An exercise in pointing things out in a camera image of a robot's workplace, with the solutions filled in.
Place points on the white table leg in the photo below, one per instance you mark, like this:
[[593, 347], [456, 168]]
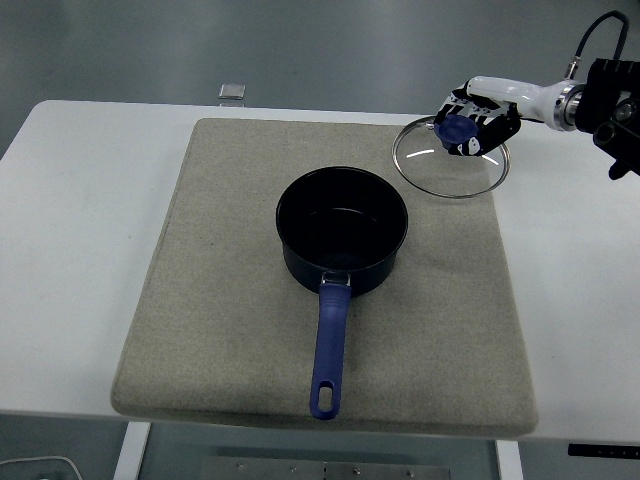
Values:
[[131, 452], [509, 462]]

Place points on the small square metal floor plate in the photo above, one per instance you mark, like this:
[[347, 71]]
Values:
[[232, 91]]

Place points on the black table control panel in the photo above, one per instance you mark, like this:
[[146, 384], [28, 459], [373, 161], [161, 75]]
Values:
[[605, 450]]

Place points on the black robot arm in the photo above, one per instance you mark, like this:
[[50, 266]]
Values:
[[612, 107]]

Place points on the beige fabric mat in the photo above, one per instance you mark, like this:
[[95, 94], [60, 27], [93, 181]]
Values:
[[225, 300]]

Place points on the white and black hand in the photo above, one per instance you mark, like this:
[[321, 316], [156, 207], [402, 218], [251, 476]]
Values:
[[510, 92]]

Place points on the white rounded object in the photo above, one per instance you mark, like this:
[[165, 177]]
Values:
[[35, 470]]

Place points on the glass pot lid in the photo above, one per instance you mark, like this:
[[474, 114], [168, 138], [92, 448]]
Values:
[[454, 129]]

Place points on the grey metal plate with screws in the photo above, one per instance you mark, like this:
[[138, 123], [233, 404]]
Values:
[[325, 470]]

